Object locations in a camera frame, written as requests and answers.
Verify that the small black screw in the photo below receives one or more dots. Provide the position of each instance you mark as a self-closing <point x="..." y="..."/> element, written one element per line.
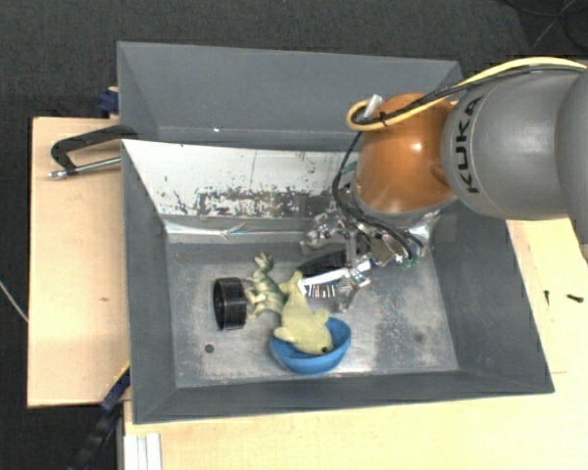
<point x="576" y="298"/>

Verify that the green toy dinosaur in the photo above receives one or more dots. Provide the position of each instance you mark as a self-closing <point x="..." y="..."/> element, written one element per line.
<point x="266" y="289"/>

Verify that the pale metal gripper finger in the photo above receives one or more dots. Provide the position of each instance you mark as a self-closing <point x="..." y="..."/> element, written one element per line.
<point x="322" y="292"/>
<point x="351" y="294"/>

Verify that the grey metal bin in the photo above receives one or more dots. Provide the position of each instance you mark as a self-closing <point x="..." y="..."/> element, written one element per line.
<point x="215" y="91"/>

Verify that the blue bowl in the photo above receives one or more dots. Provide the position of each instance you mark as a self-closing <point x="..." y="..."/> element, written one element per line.
<point x="304" y="360"/>

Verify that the black cylinder on white bracket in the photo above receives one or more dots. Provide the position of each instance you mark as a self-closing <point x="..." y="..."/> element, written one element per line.
<point x="323" y="264"/>

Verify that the yellow-green plush fish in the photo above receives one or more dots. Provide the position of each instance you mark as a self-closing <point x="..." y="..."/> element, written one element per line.
<point x="301" y="323"/>

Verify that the pale wood board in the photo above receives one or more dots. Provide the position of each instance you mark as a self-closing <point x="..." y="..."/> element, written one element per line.
<point x="73" y="272"/>

